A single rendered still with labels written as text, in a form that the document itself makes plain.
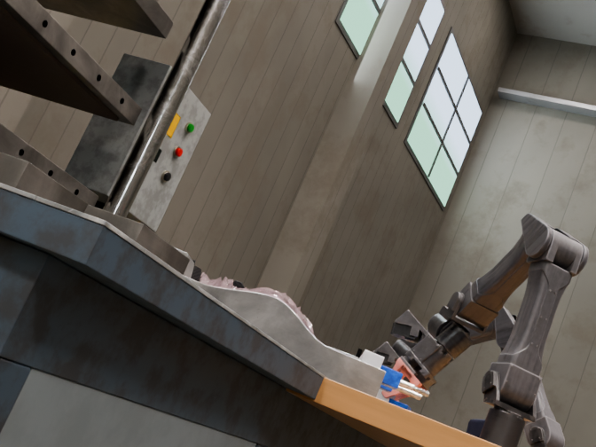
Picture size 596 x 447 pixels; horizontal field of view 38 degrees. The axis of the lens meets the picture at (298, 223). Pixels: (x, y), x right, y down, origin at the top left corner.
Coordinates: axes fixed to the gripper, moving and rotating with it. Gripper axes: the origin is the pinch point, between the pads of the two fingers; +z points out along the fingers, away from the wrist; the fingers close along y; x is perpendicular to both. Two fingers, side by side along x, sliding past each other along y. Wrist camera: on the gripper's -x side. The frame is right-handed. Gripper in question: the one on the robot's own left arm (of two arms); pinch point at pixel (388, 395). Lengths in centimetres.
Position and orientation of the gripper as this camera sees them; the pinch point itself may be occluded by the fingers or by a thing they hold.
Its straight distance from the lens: 179.2
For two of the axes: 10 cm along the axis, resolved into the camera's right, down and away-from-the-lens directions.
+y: -2.7, -3.3, -9.0
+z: -7.7, 6.4, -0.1
